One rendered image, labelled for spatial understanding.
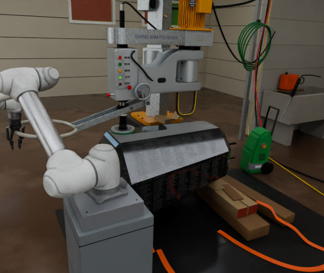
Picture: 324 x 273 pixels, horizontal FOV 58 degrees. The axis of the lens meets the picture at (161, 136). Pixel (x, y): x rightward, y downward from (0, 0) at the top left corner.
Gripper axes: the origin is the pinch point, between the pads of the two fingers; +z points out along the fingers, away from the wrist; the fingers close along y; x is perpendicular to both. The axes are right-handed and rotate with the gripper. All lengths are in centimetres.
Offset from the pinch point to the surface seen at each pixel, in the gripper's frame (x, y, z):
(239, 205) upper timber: -106, 159, 50
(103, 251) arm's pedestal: -116, 1, 18
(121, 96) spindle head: -24, 76, -38
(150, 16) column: 35, 151, -109
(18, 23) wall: 565, 206, -87
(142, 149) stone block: -50, 81, 0
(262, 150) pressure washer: -63, 279, 31
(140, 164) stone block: -58, 74, 10
